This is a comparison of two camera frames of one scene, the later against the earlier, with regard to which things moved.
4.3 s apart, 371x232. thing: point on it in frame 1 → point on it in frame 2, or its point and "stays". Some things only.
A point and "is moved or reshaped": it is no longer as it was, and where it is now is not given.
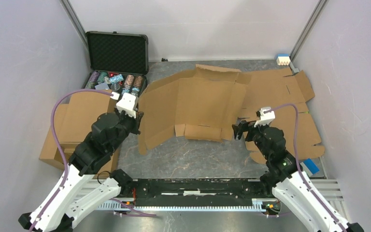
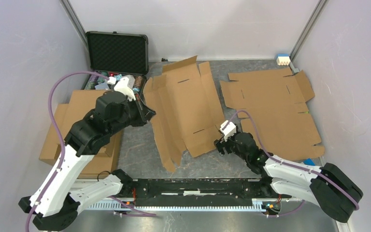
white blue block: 283,59 stays
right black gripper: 249,126 → 219,145
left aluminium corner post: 75,20 stays
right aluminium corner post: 304,34 stays
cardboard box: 203,104 is moved or reshaped
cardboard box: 76,118 stays
